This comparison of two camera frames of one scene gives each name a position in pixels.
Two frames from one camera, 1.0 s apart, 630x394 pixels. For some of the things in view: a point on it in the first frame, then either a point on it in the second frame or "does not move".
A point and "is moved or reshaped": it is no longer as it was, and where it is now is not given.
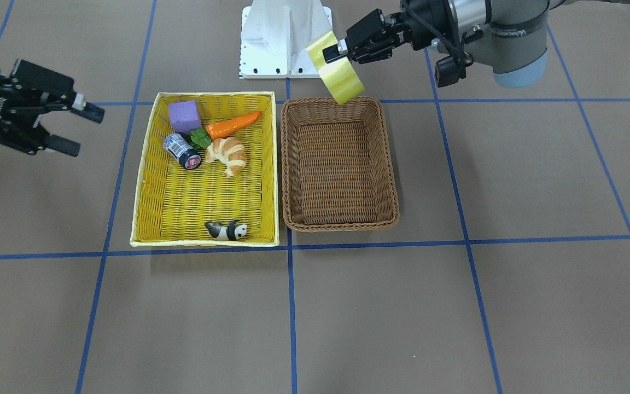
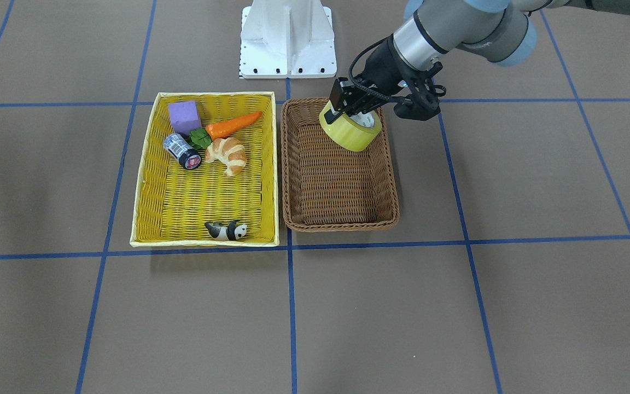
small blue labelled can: [179, 146] does not move
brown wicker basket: [336, 168] does not move
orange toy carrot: [203, 137] does not move
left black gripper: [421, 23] -> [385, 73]
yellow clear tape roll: [340, 75] is moved or reshaped
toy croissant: [231, 151] does not move
